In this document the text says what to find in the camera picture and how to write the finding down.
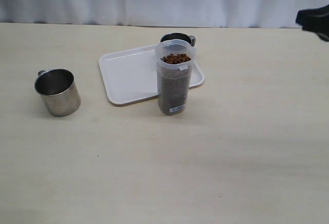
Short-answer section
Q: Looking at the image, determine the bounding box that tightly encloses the white plastic tray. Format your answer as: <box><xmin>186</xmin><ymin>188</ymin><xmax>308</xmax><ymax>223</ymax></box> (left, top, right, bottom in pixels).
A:
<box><xmin>99</xmin><ymin>44</ymin><xmax>205</xmax><ymax>106</ymax></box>

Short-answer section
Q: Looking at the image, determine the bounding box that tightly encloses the white curtain backdrop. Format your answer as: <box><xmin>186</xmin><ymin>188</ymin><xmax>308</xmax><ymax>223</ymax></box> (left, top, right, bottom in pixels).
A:
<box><xmin>1</xmin><ymin>0</ymin><xmax>328</xmax><ymax>28</ymax></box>

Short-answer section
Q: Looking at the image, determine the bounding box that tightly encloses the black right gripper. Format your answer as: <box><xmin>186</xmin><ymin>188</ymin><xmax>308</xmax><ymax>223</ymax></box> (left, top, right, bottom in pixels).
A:
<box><xmin>295</xmin><ymin>5</ymin><xmax>328</xmax><ymax>41</ymax></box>

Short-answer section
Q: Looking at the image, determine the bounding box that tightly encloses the clear plastic tall container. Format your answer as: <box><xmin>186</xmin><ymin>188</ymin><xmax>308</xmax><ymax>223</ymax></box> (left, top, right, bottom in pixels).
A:
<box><xmin>155</xmin><ymin>39</ymin><xmax>195</xmax><ymax>116</ymax></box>

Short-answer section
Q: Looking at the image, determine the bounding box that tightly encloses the steel mug with kibble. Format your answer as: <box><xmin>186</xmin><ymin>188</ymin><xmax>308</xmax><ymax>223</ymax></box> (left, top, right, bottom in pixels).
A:
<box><xmin>160</xmin><ymin>32</ymin><xmax>196</xmax><ymax>47</ymax></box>

